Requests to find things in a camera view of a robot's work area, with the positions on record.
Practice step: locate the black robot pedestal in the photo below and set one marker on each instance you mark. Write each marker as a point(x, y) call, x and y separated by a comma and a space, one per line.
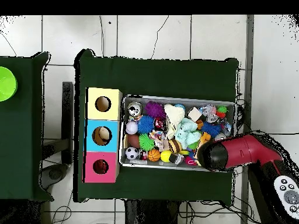
point(149, 213)

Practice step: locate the large dark green tablecloth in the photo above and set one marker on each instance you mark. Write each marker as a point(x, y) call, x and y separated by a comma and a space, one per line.
point(151, 77)

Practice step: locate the silver drink can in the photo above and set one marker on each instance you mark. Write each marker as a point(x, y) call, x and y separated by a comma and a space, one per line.
point(134, 109)

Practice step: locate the grey stand base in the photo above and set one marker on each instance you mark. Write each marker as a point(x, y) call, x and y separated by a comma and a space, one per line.
point(55, 173)

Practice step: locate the small soccer ball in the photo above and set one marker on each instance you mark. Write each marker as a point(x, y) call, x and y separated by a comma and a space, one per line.
point(131, 153)

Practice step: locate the lime green bowl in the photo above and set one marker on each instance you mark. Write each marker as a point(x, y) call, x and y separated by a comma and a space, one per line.
point(7, 84)

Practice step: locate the wooden box with three holes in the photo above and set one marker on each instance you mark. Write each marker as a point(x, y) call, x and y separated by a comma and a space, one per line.
point(102, 116)

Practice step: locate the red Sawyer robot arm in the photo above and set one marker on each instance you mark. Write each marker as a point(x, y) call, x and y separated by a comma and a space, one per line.
point(243, 149)

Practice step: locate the white baseball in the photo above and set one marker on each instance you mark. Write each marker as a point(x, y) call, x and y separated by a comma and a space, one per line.
point(131, 127)

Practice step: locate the small dark green tablecloth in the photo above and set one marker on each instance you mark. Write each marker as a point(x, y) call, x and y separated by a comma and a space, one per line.
point(21, 140)

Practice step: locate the cream knit cloth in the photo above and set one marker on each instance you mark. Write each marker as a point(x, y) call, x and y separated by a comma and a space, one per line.
point(173, 116)

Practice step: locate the mint knit cloth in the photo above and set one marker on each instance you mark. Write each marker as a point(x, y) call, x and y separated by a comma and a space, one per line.
point(186, 135)

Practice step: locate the beige brown ball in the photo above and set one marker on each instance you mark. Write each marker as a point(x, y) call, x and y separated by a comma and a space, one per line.
point(104, 134)

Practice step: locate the purple spiky ball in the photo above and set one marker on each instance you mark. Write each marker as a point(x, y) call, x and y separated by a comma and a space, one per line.
point(154, 110)

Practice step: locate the silver mesh bin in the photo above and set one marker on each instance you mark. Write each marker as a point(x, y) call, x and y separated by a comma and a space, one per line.
point(151, 166)

